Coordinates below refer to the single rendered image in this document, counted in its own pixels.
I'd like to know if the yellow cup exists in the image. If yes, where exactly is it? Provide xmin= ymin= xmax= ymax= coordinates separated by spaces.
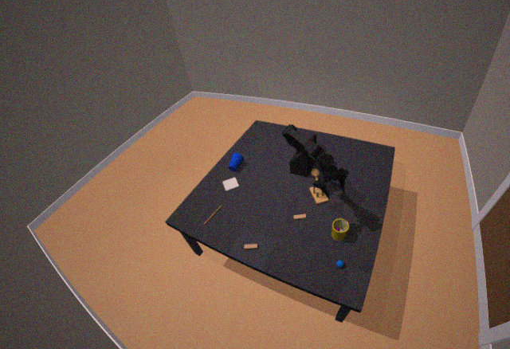
xmin=331 ymin=218 xmax=349 ymax=241

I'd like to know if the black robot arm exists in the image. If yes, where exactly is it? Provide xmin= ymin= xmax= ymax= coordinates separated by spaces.
xmin=282 ymin=125 xmax=345 ymax=181

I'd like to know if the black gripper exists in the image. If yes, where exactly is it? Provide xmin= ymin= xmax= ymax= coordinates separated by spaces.
xmin=313 ymin=166 xmax=349 ymax=197

